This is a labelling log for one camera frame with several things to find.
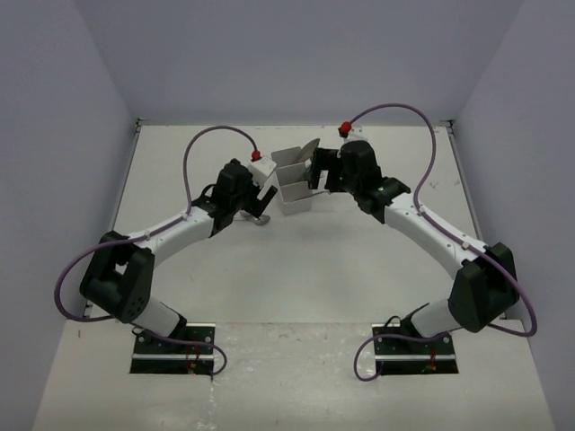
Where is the purple cable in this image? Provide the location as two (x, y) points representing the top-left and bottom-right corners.
(53, 125), (261, 323)
(349, 103), (538, 338)

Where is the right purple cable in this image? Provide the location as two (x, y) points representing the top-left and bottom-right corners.
(349, 103), (538, 338)

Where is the matte steel knife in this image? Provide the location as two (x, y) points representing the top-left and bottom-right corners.
(295, 138), (321, 163)

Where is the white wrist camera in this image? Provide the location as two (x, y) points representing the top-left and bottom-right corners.
(338, 121), (365, 144)
(247, 150), (277, 188)

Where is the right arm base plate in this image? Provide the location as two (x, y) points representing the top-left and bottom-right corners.
(352, 315), (459, 383)

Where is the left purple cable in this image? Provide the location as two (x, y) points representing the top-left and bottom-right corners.
(53, 125), (261, 323)

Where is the white divided utensil container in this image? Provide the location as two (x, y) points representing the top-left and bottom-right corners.
(271, 146), (312, 216)

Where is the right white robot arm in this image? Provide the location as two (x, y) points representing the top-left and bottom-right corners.
(271, 138), (519, 353)

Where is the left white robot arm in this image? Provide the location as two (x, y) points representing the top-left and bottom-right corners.
(79, 156), (277, 353)

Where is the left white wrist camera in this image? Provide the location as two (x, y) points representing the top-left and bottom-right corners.
(247, 150), (277, 188)

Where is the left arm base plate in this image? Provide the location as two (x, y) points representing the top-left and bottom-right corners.
(129, 323), (228, 379)

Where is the ornate handle steel spoon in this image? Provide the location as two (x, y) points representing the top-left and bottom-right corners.
(240, 213), (270, 226)

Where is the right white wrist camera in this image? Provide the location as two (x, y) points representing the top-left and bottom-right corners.
(338, 121), (365, 144)

